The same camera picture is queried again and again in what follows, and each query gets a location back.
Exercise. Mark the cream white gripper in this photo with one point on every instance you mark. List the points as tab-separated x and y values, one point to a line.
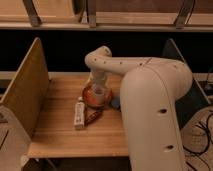
97	77

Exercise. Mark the dark red pepper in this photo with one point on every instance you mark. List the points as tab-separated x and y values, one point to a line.
90	118

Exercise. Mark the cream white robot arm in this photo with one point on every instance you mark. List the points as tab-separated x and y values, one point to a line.
149	88

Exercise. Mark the clear plastic cup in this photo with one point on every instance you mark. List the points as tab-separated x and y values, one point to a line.
98	91

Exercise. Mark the orange red bowl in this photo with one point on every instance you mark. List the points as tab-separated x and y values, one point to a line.
95	103

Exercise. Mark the blue striped object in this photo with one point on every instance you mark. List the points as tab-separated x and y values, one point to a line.
115	103

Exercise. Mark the white tube bottle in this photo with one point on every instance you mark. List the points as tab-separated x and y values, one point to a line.
79	114

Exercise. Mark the left wooden side panel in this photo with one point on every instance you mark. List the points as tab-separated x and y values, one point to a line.
22	101

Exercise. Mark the wooden shelf rail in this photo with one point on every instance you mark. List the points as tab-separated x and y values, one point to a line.
108	15

